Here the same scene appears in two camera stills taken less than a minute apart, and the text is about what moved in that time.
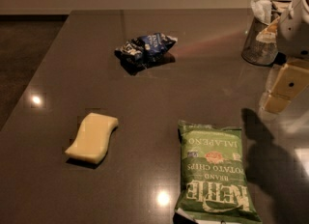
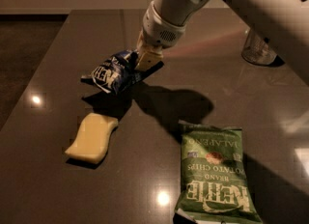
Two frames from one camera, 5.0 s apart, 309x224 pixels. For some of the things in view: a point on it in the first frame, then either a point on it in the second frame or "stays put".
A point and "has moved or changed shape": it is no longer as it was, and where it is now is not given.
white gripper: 294,35 to 159,29
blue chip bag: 142,52 has moved or changed shape
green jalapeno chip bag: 212,187 stays put
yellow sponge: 92,142 stays put
